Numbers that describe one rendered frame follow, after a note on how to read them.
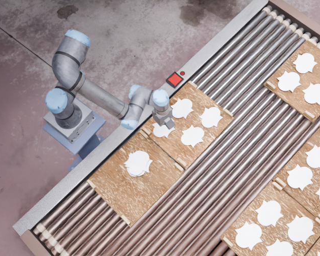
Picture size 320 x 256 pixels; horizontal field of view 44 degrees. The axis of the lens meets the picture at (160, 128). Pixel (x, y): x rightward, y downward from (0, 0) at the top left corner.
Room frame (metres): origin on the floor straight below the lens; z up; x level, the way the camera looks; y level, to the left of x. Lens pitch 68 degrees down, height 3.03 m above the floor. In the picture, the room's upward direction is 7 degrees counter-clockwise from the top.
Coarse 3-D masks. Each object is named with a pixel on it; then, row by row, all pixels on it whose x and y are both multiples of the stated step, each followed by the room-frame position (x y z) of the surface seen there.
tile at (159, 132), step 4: (152, 124) 0.86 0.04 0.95; (156, 124) 0.86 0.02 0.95; (156, 128) 0.84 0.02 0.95; (160, 128) 0.84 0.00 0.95; (164, 128) 0.83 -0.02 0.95; (172, 128) 0.83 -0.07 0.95; (156, 132) 0.81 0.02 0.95; (160, 132) 0.81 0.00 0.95; (164, 132) 0.81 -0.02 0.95; (168, 132) 0.80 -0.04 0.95; (156, 136) 0.79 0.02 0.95; (160, 136) 0.79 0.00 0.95
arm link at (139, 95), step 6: (132, 90) 0.89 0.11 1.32; (138, 90) 0.89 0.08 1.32; (144, 90) 0.89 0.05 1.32; (150, 90) 0.88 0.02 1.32; (132, 96) 0.87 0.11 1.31; (138, 96) 0.86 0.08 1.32; (144, 96) 0.86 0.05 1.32; (150, 96) 0.85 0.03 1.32; (132, 102) 0.83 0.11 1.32; (138, 102) 0.83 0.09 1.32; (144, 102) 0.83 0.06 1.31
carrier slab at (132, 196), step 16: (128, 144) 0.77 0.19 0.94; (144, 144) 0.75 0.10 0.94; (112, 160) 0.69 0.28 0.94; (160, 160) 0.65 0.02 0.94; (96, 176) 0.61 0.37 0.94; (112, 176) 0.60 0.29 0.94; (128, 176) 0.58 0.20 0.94; (144, 176) 0.57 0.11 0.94; (160, 176) 0.56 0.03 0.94; (176, 176) 0.55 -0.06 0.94; (112, 192) 0.51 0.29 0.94; (128, 192) 0.50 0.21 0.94; (144, 192) 0.49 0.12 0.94; (160, 192) 0.48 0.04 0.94; (112, 208) 0.42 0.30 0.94; (128, 208) 0.41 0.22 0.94; (144, 208) 0.40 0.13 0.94
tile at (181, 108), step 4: (180, 100) 0.99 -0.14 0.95; (184, 100) 0.99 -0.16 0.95; (188, 100) 0.98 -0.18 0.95; (176, 104) 0.97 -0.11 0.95; (180, 104) 0.97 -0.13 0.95; (184, 104) 0.96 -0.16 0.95; (188, 104) 0.96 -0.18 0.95; (172, 108) 0.95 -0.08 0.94; (176, 108) 0.94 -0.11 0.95; (180, 108) 0.94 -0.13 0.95; (184, 108) 0.94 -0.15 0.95; (188, 108) 0.93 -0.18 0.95; (172, 112) 0.92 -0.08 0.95; (176, 112) 0.92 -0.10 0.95; (180, 112) 0.92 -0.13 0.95; (184, 112) 0.91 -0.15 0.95; (188, 112) 0.91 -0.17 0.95; (176, 116) 0.89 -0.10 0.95; (180, 116) 0.89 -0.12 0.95; (184, 116) 0.89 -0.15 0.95
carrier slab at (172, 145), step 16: (176, 96) 1.03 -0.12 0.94; (192, 96) 1.01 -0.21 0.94; (192, 112) 0.91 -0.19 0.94; (176, 128) 0.83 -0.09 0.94; (224, 128) 0.79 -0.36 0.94; (160, 144) 0.74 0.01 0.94; (176, 144) 0.73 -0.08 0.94; (208, 144) 0.71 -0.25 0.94; (176, 160) 0.64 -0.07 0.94; (192, 160) 0.63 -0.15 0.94
